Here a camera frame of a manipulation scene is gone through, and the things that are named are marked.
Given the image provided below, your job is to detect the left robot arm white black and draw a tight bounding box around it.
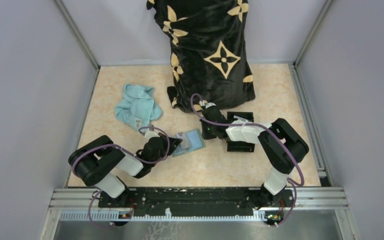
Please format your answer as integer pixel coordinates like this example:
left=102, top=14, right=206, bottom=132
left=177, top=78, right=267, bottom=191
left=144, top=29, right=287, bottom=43
left=68, top=133, right=183, bottom=207

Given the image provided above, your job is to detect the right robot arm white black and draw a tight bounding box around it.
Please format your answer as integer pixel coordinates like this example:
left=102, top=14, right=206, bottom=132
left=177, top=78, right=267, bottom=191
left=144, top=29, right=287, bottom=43
left=200, top=103, right=310, bottom=206

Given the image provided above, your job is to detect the black card tray box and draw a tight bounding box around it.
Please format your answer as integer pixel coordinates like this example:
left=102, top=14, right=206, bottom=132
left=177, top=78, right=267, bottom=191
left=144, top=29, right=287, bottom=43
left=226, top=111, right=255, bottom=153

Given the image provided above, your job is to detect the light blue cloth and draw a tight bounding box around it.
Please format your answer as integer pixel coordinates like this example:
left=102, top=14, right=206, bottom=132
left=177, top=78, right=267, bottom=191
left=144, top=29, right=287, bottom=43
left=114, top=84, right=163, bottom=131

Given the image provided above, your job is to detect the black beige flower-patterned blanket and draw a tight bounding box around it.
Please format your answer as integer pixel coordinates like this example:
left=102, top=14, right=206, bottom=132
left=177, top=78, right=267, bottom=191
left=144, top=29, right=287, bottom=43
left=146, top=0, right=256, bottom=113

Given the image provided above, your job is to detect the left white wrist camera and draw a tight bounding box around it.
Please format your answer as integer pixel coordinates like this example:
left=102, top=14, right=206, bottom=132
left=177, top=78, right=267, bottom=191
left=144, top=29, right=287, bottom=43
left=144, top=129, right=160, bottom=140

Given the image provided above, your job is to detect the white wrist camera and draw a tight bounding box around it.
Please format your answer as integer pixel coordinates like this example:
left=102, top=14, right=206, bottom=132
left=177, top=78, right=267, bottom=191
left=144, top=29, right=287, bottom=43
left=202, top=101, right=217, bottom=110
left=144, top=129, right=160, bottom=140

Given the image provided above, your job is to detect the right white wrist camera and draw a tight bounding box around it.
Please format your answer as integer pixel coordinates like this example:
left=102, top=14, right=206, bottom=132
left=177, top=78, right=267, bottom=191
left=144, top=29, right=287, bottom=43
left=202, top=101, right=217, bottom=110

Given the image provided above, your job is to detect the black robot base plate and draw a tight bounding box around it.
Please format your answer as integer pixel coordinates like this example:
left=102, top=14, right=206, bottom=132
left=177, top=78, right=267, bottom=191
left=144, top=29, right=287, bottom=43
left=98, top=187, right=294, bottom=217

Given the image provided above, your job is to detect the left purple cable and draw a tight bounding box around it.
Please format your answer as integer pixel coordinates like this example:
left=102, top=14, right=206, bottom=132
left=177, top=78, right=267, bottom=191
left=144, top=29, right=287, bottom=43
left=71, top=124, right=171, bottom=230

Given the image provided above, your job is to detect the white slotted cable duct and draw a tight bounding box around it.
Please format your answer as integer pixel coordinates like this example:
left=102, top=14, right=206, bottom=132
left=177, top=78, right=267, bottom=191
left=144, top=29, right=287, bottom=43
left=59, top=209, right=284, bottom=223

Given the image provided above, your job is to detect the aluminium frame rail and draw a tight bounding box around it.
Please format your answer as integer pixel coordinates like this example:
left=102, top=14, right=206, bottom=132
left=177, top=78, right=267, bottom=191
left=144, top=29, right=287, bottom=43
left=49, top=187, right=349, bottom=210

